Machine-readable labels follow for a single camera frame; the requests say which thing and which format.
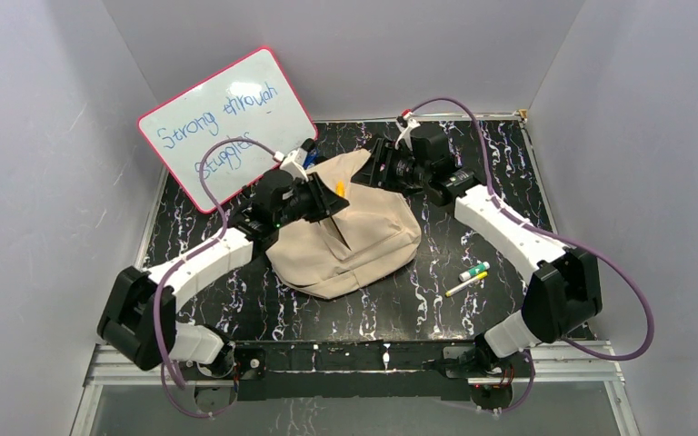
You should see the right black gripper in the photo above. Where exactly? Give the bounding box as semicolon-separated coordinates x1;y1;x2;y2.
350;139;430;194

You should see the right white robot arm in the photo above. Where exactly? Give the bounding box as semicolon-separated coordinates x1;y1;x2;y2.
352;121;603;376

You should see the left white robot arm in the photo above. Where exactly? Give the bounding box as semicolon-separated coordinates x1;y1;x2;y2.
96;153;349;378

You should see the pink framed whiteboard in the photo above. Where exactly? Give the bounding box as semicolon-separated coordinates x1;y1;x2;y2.
137;47;318;213

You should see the purple cable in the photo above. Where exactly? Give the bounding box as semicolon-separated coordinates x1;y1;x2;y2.
153;136;284;420
400;97;656;416

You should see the aluminium rail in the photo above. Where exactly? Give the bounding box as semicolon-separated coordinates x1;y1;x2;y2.
84;340;626;388

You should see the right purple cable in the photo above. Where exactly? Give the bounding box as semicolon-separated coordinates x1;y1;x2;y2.
400;97;656;416

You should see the green white glue stick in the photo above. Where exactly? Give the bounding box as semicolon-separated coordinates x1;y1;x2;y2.
459;262;490;282

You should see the yellow white pen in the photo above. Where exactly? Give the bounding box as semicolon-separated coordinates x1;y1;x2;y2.
445;271;488;298

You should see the black base frame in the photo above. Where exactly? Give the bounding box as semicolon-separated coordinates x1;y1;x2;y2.
181;340;534;411

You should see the beige backpack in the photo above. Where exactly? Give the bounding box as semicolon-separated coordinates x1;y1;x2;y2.
265;149;422;300

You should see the orange highlighter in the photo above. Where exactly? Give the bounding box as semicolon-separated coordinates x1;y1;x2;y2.
335;181;346;198

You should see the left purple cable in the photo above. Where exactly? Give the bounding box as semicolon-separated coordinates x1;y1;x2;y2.
153;136;284;420

